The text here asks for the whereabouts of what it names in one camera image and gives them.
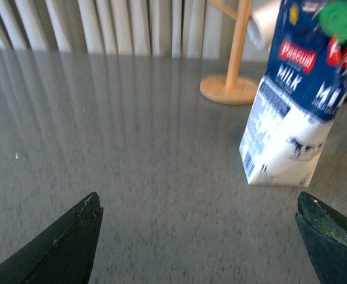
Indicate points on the white enamel mug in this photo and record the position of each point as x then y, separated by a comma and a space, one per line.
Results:
261, 25

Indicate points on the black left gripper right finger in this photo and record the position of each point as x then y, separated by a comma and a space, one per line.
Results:
324, 233

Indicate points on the blue white milk carton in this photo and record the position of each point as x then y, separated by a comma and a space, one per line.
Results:
299, 95

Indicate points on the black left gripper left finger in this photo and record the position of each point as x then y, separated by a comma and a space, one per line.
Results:
64, 252

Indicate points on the wooden mug tree stand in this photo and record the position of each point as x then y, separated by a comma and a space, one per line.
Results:
232, 89

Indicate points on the beige pleated curtain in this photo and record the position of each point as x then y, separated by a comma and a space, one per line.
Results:
189, 29

